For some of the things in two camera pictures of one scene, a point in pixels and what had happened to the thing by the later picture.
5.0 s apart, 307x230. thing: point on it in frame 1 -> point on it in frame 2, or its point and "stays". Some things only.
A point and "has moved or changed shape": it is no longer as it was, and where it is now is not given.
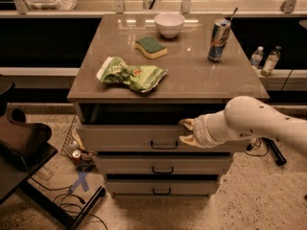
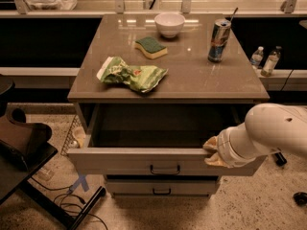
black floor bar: (281, 160) stays
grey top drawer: (140, 138) has moved or changed shape
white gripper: (201, 130) -> (223, 149)
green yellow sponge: (151, 47) stays
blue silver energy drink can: (220, 35) stays
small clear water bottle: (256, 57) stays
